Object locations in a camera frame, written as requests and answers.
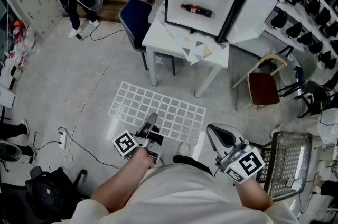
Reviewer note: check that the black office chair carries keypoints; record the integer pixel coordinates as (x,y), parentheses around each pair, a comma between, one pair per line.
(314,91)

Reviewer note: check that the grey shell chair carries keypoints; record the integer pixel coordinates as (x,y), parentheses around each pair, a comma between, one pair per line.
(301,69)

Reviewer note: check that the grey round base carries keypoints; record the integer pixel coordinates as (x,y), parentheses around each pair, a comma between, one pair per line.
(9,151)

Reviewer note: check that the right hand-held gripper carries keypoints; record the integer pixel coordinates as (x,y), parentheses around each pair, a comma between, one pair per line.
(248,164)

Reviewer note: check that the person's right forearm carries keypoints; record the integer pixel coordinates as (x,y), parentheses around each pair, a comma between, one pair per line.
(253,196)

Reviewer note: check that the white power strip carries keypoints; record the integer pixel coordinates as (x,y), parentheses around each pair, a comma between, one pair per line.
(62,140)

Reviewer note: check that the dark blue chair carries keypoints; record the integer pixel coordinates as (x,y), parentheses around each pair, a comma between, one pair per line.
(134,19)

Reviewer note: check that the person's right white shoe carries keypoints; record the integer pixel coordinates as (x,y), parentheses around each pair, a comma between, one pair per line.
(184,149)

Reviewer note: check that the dark cola bottle red label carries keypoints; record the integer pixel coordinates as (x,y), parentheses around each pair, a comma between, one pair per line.
(198,10)

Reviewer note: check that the person's black trousers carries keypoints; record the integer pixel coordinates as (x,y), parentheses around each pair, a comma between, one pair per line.
(195,163)

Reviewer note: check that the pile of clear bottles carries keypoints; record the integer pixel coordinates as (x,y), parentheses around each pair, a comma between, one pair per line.
(29,43)

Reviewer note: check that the white wire fridge shelf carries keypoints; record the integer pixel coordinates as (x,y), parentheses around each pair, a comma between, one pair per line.
(148,104)

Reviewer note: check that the white box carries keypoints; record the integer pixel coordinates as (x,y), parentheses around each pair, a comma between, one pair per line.
(6,97)

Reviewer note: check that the person's white shirt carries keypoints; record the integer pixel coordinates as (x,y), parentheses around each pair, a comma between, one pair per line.
(179,196)

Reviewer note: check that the brown seat wooden chair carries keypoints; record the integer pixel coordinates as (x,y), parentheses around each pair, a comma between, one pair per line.
(264,88)

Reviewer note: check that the white table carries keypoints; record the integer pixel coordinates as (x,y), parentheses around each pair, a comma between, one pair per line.
(158,40)

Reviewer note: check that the person's left forearm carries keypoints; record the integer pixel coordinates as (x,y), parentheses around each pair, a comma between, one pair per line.
(124,180)

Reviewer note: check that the triangle-patterned paper sheet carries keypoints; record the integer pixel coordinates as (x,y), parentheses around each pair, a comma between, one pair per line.
(195,48)

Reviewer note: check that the white shelf rack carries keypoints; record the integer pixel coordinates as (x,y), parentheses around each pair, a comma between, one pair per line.
(287,9)

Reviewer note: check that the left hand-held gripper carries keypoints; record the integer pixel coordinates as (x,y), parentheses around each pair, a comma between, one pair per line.
(124,144)

